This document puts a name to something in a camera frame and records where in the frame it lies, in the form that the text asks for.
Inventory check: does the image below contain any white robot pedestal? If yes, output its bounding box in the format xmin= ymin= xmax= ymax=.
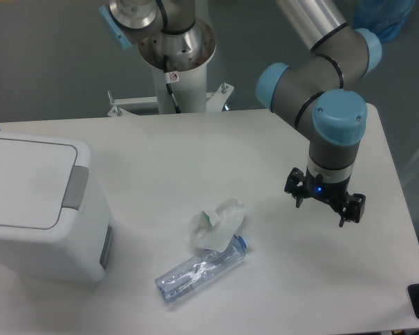
xmin=108 ymin=19 xmax=234 ymax=117

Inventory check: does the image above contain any black cable on pedestal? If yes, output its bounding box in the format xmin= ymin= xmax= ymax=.
xmin=161 ymin=54 xmax=182 ymax=114

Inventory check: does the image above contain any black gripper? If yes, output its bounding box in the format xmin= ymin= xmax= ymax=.
xmin=284 ymin=167 xmax=366 ymax=228

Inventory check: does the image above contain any crushed clear plastic bottle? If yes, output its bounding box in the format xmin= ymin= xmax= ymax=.
xmin=154 ymin=234 xmax=250 ymax=304

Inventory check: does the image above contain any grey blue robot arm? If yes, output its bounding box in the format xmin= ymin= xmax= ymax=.
xmin=99 ymin=1 xmax=382 ymax=223

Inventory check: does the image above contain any white trash can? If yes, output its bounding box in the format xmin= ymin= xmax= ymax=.
xmin=0 ymin=131 xmax=115 ymax=282

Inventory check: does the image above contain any blue plastic bag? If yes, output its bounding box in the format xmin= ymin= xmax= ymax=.
xmin=353 ymin=0 xmax=416 ymax=43

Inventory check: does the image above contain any crumpled white paper packaging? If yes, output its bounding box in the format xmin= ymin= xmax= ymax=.
xmin=188 ymin=198 xmax=244 ymax=253

